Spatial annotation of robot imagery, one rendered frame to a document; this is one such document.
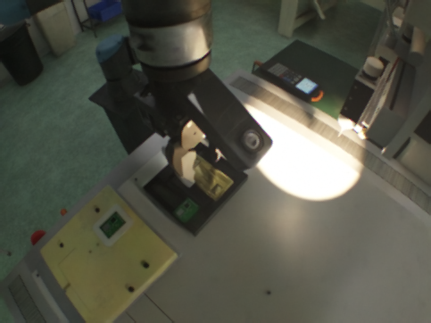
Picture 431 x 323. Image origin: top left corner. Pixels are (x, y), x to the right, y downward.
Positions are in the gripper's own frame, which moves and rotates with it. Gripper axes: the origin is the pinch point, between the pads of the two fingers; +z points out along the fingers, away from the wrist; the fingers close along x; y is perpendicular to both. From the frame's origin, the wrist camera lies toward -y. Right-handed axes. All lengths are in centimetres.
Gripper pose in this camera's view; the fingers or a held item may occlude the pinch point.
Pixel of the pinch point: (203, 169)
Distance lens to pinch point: 38.8
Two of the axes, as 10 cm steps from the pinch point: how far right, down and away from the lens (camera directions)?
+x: -6.6, 6.5, -3.9
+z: 0.3, 5.4, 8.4
